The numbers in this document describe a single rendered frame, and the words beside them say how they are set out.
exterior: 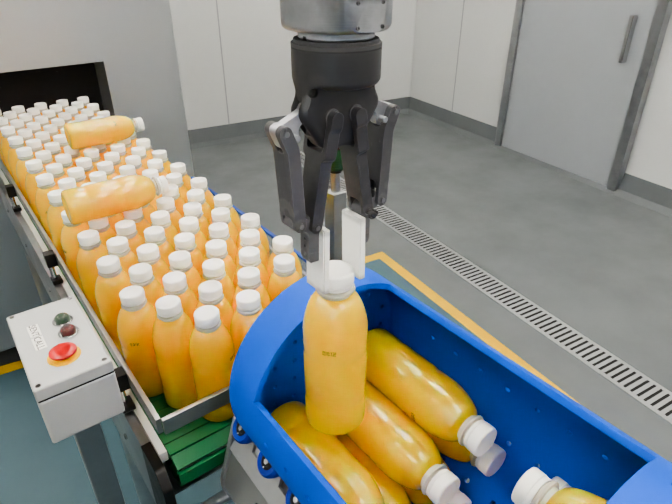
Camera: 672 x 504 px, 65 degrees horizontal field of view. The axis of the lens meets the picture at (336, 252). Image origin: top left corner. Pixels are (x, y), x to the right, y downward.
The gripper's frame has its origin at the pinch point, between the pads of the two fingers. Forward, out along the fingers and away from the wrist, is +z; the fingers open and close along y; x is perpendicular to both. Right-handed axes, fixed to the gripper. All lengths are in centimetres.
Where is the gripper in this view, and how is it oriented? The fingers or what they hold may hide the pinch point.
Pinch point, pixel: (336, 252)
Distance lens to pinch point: 52.9
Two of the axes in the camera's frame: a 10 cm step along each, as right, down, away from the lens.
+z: 0.0, 8.7, 4.9
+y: 7.9, -2.9, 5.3
